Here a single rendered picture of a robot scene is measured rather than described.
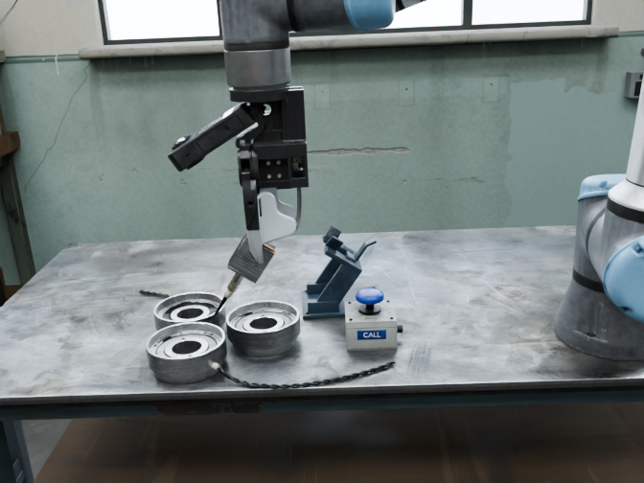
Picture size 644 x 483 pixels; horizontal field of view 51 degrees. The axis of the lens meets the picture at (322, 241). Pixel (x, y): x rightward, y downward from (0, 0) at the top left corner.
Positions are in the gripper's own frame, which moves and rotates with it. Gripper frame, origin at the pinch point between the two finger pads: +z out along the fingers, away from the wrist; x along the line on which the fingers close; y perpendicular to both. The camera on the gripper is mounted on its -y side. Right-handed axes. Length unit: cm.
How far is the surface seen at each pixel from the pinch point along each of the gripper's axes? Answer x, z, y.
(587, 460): 8, 42, 50
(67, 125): 172, 9, -79
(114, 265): 41, 17, -30
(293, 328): 4.0, 13.4, 4.2
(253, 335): 1.8, 13.1, -1.3
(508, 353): -0.4, 16.8, 33.0
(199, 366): -3.7, 14.2, -7.9
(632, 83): 157, 2, 125
